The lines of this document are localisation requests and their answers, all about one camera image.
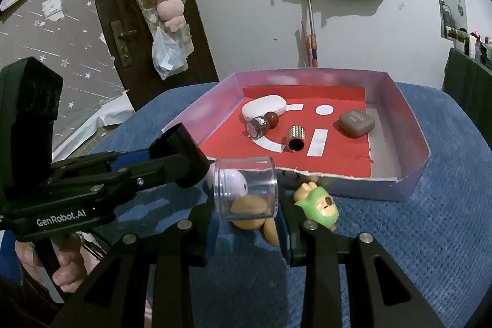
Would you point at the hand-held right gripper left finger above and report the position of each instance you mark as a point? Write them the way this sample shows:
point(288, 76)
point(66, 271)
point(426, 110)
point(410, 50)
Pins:
point(203, 228)

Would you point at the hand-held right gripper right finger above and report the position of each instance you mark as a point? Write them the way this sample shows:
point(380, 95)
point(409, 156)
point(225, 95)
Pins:
point(287, 235)

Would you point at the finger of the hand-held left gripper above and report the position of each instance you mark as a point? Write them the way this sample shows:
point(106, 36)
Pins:
point(130, 158)
point(180, 159)

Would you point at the lilac bottle black cap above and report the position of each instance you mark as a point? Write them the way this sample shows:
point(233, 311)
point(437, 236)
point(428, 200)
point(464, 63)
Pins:
point(210, 180)

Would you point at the yellow wax lid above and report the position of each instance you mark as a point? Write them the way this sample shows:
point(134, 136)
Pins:
point(250, 224)

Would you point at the green cartoon figurine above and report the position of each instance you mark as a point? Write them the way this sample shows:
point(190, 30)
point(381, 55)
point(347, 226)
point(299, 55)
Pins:
point(319, 205)

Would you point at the clear plastic jar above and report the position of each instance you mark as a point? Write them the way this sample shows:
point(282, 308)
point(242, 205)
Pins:
point(265, 174)

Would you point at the glass bottle brown ball cap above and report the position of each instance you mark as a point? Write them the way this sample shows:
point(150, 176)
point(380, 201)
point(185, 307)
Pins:
point(258, 127)

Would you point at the pink cardboard box red bottom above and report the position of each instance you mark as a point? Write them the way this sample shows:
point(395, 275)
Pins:
point(338, 159)

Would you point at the white oval case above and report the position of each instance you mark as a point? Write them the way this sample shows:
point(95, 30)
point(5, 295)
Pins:
point(263, 106)

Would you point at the gold studded cylinder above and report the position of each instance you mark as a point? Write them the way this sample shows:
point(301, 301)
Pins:
point(295, 134)

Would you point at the grey square makeup case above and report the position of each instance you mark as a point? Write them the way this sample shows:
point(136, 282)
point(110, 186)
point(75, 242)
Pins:
point(355, 123)

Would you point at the person's left hand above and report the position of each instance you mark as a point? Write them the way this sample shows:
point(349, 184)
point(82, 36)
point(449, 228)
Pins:
point(69, 274)

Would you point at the white sheet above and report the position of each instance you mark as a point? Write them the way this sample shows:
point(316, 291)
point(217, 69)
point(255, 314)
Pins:
point(96, 120)

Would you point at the clear plastic bag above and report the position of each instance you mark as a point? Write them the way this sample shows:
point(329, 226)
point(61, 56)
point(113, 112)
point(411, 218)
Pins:
point(169, 55)

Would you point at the pink plush toy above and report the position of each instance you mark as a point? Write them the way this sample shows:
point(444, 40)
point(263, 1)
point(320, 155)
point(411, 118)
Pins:
point(171, 11)

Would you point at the metal pole orange grip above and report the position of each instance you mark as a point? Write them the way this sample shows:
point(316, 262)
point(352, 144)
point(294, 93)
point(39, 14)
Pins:
point(310, 13)

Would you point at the dark green cabinet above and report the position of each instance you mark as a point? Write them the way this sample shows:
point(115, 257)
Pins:
point(465, 82)

